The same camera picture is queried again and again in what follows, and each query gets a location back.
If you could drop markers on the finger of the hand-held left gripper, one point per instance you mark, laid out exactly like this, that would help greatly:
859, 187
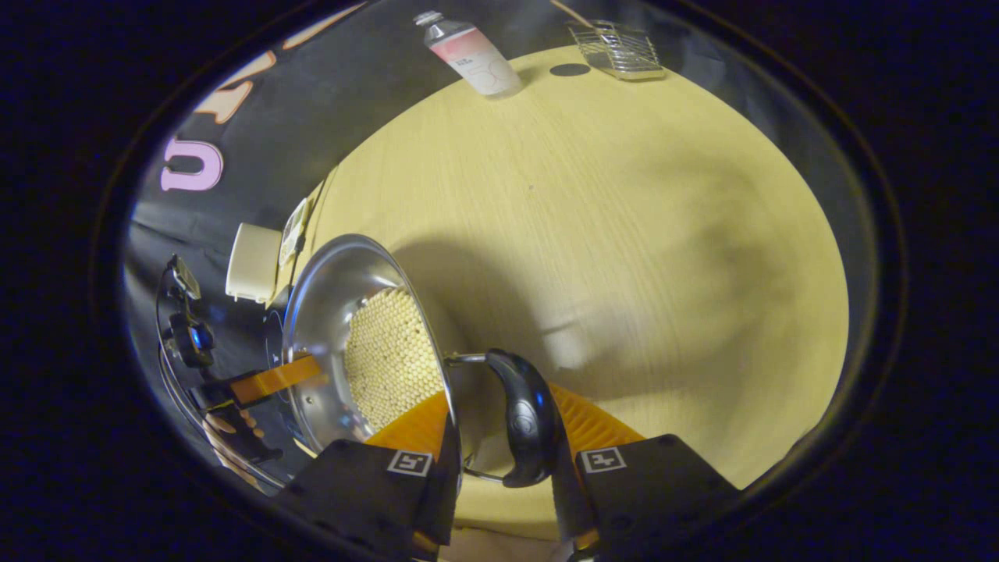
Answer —
273, 378

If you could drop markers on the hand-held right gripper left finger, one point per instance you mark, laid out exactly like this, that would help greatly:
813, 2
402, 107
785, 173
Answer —
367, 492

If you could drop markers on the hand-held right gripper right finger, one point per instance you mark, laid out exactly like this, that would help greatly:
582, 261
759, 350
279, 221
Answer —
655, 488

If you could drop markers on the stainless steel pot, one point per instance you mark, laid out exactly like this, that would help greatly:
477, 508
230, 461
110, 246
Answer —
328, 312

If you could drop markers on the white toaster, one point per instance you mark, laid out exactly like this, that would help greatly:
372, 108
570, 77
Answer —
254, 261

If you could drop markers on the white divided dish with beans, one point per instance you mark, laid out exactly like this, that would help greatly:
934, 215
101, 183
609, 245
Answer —
295, 230

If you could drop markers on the clear bottle with pink label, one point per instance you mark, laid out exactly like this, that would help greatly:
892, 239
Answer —
476, 58

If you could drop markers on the small black cap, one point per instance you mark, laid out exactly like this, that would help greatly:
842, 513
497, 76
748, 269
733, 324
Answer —
570, 69

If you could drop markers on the clear glass holder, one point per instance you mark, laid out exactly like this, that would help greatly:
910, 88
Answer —
620, 51

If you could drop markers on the wooden stick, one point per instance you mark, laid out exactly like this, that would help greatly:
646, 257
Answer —
574, 13

